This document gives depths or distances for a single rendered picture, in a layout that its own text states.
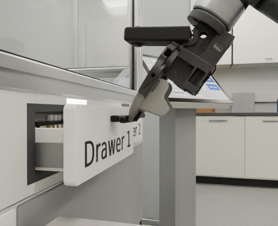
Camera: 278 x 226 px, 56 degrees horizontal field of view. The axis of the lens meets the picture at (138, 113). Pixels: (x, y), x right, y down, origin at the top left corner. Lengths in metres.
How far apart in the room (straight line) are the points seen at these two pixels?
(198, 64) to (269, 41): 3.49
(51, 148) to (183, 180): 1.06
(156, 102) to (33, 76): 0.19
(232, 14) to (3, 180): 0.40
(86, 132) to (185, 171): 1.05
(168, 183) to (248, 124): 2.16
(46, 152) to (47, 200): 0.09
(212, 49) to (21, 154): 0.32
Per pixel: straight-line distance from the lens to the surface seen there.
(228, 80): 4.11
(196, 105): 1.27
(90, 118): 0.39
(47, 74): 0.43
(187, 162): 1.40
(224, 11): 0.45
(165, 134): 1.36
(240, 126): 3.39
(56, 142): 0.39
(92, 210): 0.61
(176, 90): 1.21
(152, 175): 2.18
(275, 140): 3.48
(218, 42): 0.45
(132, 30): 0.47
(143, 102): 0.43
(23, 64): 0.38
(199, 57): 0.45
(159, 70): 0.42
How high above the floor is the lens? 0.92
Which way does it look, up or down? level
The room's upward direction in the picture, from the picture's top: straight up
